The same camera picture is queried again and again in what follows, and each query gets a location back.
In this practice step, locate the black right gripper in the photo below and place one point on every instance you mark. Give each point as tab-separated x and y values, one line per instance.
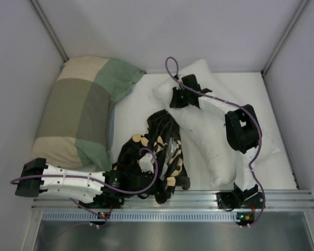
176	99

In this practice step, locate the left aluminium corner post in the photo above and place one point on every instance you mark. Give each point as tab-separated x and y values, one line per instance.
36	7

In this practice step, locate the white care label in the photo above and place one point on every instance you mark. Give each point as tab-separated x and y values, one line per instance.
173	147

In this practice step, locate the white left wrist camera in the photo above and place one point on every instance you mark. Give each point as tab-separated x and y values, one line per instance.
146	163

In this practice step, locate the black floral plush pillowcase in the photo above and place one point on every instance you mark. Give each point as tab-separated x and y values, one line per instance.
171	171

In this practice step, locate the aluminium corner post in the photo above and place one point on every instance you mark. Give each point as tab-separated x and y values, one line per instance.
301	8
36	7

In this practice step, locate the right aluminium corner post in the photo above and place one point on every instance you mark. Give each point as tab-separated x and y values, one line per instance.
301	8

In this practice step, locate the green beige patchwork pillow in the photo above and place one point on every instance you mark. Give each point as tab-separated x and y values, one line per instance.
75	128

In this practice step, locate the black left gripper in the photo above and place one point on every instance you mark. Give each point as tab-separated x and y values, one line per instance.
161	192

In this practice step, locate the perforated grey cable duct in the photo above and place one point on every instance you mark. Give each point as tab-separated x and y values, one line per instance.
81	215

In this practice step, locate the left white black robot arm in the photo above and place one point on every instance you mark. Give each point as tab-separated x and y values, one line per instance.
39	177

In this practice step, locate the white pillow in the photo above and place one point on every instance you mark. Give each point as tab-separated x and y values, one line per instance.
207	130

